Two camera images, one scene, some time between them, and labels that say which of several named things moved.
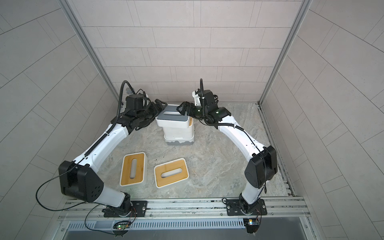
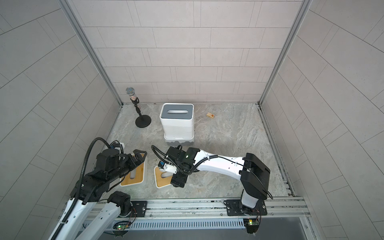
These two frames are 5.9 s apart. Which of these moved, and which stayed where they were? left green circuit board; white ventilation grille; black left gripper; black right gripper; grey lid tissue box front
Moved: black right gripper; black left gripper
Stayed: white ventilation grille; left green circuit board; grey lid tissue box front
